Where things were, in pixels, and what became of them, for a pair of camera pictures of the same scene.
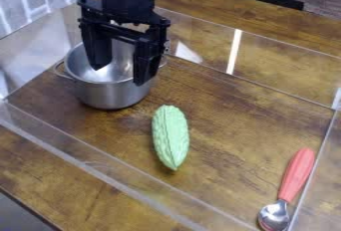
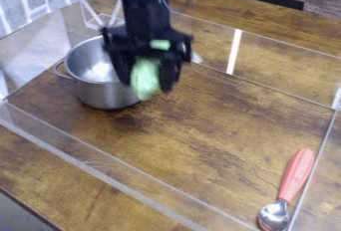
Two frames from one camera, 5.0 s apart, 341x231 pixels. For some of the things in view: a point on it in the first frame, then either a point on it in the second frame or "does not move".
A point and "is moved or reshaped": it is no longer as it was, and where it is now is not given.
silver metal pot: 108,89 does not move
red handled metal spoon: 273,217 does not move
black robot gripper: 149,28 to 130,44
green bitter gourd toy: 170,135 is moved or reshaped
